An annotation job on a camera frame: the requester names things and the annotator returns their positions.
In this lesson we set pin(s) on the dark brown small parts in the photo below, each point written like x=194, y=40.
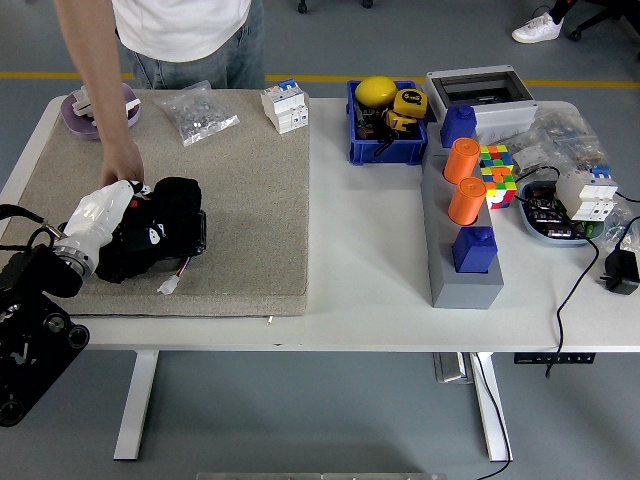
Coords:
x=367, y=122

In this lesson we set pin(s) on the person's right forearm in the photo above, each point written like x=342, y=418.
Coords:
x=95, y=75

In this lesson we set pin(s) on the grey electrical enclosure box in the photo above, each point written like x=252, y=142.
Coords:
x=505, y=115

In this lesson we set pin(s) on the orange cylinder peg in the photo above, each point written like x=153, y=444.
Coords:
x=465, y=202
x=460, y=162

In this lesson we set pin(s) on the person's right hand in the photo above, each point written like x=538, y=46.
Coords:
x=122, y=162

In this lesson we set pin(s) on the purple oval tray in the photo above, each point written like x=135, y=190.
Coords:
x=75, y=127

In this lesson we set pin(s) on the white plastic clip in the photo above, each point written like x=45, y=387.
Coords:
x=82, y=94
x=131, y=107
x=84, y=109

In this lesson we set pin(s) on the white circuit breaker blue switches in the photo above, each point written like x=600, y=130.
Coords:
x=282, y=107
x=585, y=192

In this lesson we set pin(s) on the black office chair base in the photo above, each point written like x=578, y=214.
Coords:
x=302, y=6
x=576, y=35

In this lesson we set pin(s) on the multicoloured puzzle cube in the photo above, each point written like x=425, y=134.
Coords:
x=500, y=177

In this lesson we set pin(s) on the light blue oval tray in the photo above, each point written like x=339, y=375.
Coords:
x=530, y=227

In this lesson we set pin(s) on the blue square peg block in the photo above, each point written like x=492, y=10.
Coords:
x=456, y=127
x=472, y=252

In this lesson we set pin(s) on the white table leg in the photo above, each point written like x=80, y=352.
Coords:
x=136, y=400
x=492, y=410

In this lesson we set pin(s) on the yellow black tape measure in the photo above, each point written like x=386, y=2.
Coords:
x=400, y=122
x=411, y=102

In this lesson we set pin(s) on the seated person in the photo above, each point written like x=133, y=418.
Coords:
x=562, y=9

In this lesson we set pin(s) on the clear bag of screws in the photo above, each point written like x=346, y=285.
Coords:
x=197, y=112

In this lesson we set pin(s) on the black glossy panel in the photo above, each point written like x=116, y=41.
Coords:
x=200, y=235

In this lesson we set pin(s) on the grey-brown felt mat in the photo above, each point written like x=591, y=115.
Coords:
x=250, y=225

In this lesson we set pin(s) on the dark circuit boards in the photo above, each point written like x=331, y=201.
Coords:
x=542, y=205

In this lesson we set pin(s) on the white sneaker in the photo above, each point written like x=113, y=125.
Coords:
x=537, y=31

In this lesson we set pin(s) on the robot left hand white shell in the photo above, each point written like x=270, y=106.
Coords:
x=97, y=215

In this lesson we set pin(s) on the clear bag of small parts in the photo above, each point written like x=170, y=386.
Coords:
x=560, y=132
x=622, y=227

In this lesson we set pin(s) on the grey metal box under table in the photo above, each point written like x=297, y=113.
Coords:
x=450, y=367

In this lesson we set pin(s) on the blue plastic bin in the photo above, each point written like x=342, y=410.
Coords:
x=387, y=152

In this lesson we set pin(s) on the grey peg base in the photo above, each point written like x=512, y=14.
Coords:
x=462, y=292

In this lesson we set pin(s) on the black table control panel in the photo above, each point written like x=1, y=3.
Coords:
x=555, y=358

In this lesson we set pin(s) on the black power adapter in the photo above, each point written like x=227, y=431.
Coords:
x=622, y=272

